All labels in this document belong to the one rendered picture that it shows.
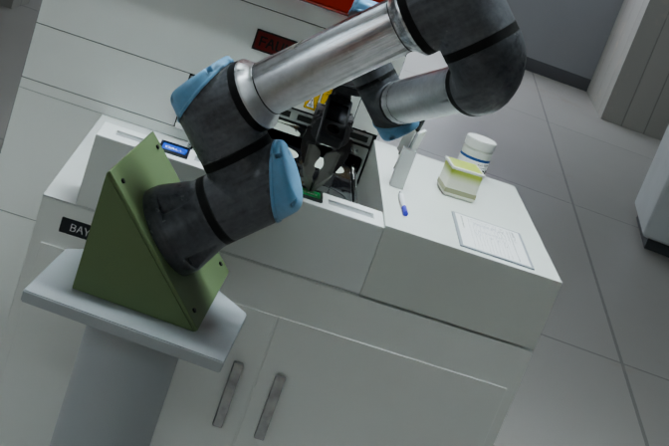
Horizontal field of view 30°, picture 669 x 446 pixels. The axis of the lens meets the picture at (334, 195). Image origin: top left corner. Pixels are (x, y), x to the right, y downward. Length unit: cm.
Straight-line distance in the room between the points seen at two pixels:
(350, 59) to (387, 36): 7
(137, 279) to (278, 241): 43
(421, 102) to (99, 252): 55
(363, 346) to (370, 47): 75
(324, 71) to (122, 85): 112
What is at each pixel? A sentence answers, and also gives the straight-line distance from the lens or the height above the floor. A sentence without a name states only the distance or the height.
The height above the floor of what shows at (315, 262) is 85.
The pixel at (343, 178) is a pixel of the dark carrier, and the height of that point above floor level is 90.
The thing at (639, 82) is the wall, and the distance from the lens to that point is 1082.
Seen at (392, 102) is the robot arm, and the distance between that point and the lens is 207.
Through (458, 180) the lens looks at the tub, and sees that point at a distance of 263.
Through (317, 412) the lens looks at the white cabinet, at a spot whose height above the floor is 57.
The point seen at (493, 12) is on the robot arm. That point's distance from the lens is 177.
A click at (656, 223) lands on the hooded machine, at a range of 702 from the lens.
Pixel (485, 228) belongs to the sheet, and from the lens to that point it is 250.
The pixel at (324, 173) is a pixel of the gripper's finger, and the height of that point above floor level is 101.
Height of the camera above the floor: 162
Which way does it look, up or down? 16 degrees down
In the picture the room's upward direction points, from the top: 20 degrees clockwise
